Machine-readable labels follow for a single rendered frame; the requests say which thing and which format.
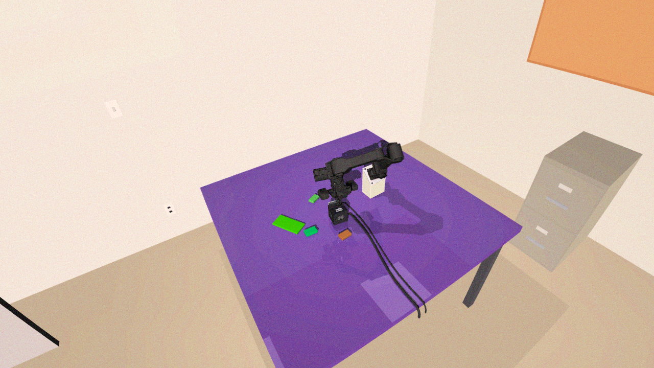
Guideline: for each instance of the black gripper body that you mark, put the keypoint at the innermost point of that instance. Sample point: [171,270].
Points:
[324,193]

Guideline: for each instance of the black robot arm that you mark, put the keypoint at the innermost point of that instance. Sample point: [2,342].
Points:
[336,168]

